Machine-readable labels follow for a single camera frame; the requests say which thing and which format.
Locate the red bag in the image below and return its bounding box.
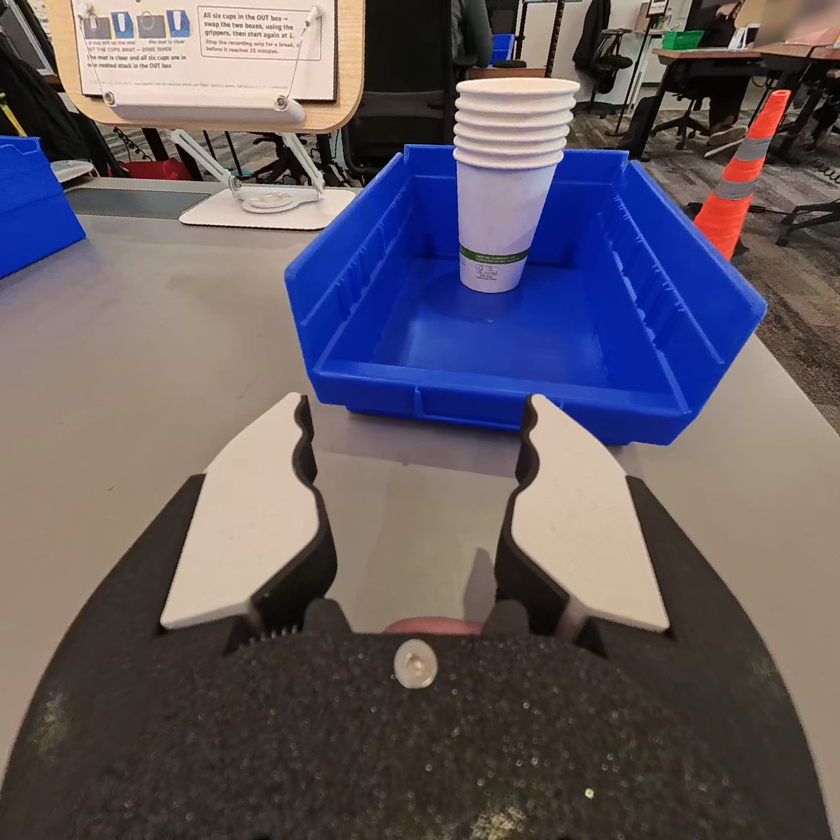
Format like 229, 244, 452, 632
120, 157, 194, 182

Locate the black stanchion pole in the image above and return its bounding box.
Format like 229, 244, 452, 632
543, 0, 567, 81

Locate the dark hanging cloth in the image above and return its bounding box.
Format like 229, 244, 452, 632
0, 29, 120, 179

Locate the wooden display board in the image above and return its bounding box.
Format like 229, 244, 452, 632
41, 0, 367, 135

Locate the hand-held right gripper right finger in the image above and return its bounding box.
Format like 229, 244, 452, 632
495, 394, 672, 643

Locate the brown wooden table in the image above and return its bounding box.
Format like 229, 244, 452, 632
651, 41, 840, 160

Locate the printed instruction sheet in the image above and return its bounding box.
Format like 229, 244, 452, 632
77, 0, 340, 103

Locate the orange traffic cone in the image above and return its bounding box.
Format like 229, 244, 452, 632
692, 89, 792, 262

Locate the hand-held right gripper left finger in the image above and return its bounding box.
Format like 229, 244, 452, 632
159, 392, 340, 637

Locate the stack of white paper cups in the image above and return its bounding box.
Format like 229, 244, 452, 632
453, 77, 582, 295

